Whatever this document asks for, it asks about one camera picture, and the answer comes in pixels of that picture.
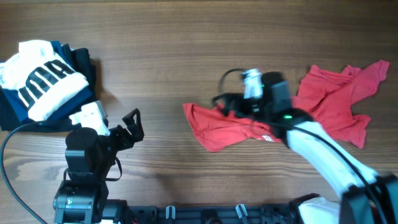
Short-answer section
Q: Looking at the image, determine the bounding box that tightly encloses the red t-shirt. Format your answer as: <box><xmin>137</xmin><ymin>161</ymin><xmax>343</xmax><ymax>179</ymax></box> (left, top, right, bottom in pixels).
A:
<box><xmin>183</xmin><ymin>60</ymin><xmax>390</xmax><ymax>152</ymax></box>

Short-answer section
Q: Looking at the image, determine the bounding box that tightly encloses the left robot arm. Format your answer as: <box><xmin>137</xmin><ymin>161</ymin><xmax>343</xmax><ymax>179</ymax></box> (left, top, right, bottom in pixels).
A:
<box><xmin>53</xmin><ymin>109</ymin><xmax>144</xmax><ymax>223</ymax></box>

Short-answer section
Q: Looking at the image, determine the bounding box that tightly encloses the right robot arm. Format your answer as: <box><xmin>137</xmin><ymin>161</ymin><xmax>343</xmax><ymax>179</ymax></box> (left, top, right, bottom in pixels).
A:
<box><xmin>212</xmin><ymin>68</ymin><xmax>397</xmax><ymax>223</ymax></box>

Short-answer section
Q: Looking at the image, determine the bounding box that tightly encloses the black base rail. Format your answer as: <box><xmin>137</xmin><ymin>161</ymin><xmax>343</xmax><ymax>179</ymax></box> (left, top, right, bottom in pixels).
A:
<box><xmin>101</xmin><ymin>203</ymin><xmax>301</xmax><ymax>224</ymax></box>

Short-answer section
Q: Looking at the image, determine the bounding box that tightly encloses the blue folded garment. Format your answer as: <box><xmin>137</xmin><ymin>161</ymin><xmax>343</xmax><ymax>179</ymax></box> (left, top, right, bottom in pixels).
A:
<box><xmin>1</xmin><ymin>40</ymin><xmax>96</xmax><ymax>123</ymax></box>

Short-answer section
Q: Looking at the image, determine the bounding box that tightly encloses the right black cable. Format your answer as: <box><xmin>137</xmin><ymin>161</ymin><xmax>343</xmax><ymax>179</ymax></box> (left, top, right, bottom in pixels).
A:
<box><xmin>217</xmin><ymin>68</ymin><xmax>386</xmax><ymax>224</ymax></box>

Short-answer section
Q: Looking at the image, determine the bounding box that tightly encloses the left black cable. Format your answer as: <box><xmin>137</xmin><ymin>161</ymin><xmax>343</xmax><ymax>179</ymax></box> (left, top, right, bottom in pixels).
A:
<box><xmin>0</xmin><ymin>120</ymin><xmax>75</xmax><ymax>224</ymax></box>

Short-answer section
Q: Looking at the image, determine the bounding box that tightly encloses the black folded garment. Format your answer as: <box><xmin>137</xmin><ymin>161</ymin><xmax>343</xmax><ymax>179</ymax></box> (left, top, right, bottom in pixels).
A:
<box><xmin>1</xmin><ymin>41</ymin><xmax>96</xmax><ymax>131</ymax></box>

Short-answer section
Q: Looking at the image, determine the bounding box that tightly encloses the black cable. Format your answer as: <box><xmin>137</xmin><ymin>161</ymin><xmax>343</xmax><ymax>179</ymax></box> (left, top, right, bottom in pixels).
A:
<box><xmin>217</xmin><ymin>68</ymin><xmax>386</xmax><ymax>224</ymax></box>
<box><xmin>0</xmin><ymin>120</ymin><xmax>75</xmax><ymax>224</ymax></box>

